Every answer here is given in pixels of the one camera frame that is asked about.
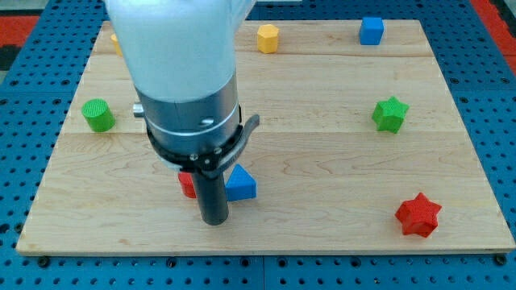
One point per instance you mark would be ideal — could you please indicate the blue triangle block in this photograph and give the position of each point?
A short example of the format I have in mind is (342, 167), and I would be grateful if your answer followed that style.
(240, 185)

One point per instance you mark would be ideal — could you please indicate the yellow block behind arm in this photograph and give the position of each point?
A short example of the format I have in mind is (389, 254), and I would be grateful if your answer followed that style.
(116, 45)

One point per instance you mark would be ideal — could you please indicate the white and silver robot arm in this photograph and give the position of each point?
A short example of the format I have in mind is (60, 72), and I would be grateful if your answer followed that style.
(181, 57)

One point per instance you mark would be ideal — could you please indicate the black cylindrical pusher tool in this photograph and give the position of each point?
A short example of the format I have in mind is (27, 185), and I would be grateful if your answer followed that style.
(212, 198)

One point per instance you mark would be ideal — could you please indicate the wooden board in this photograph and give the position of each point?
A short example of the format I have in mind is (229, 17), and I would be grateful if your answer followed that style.
(328, 183)

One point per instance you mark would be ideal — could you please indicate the yellow hexagon block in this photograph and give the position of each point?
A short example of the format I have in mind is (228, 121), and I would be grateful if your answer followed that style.
(267, 38)

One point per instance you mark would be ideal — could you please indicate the green star block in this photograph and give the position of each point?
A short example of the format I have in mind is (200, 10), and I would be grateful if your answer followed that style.
(390, 114)

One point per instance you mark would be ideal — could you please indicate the blue cube block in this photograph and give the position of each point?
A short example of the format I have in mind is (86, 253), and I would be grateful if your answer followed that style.
(371, 30)

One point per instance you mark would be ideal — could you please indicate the green cylinder block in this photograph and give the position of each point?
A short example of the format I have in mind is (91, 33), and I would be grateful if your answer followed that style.
(98, 115)

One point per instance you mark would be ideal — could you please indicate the red star block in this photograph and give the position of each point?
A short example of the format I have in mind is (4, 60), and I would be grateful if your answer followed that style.
(418, 216)

